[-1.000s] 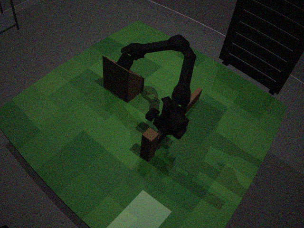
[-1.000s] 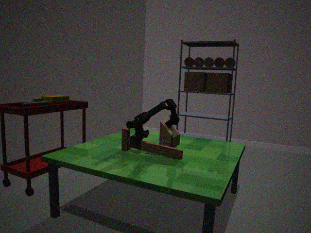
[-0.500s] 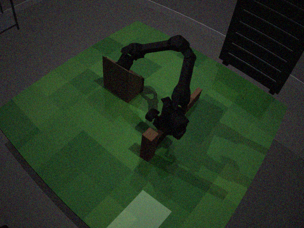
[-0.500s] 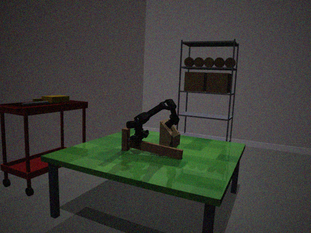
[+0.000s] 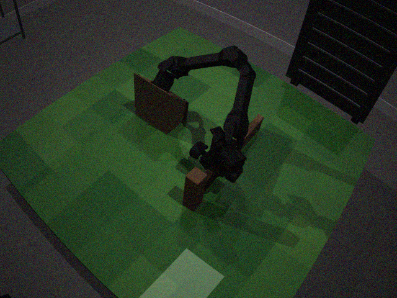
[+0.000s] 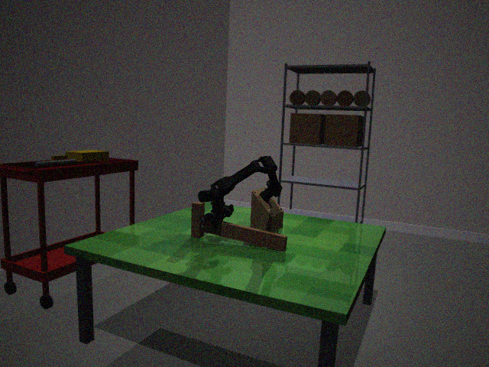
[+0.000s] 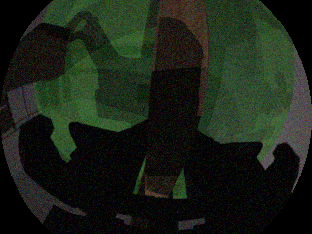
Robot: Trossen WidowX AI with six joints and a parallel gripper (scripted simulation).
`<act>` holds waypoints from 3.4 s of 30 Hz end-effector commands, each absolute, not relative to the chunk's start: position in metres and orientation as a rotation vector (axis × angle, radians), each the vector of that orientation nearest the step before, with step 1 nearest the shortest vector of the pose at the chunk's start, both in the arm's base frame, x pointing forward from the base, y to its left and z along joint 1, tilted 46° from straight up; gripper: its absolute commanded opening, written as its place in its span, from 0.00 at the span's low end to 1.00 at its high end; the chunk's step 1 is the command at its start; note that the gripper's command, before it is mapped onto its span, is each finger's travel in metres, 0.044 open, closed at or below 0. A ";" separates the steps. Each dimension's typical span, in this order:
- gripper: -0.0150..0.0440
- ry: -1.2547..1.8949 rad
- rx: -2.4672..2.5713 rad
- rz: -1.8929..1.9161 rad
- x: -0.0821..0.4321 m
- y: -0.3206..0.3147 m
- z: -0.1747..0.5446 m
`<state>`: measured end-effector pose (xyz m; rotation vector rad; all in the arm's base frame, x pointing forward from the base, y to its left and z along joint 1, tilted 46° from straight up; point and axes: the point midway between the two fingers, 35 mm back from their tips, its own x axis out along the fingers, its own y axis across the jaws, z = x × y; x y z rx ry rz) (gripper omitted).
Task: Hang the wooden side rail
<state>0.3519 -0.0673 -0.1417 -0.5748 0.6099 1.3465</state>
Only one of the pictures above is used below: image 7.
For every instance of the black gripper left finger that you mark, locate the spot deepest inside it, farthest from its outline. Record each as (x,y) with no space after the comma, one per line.
(125,148)

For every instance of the brown wooden rail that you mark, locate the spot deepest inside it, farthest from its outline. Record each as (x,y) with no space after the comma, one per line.
(178,88)

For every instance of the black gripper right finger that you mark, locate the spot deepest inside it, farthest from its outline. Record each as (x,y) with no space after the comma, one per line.
(207,159)

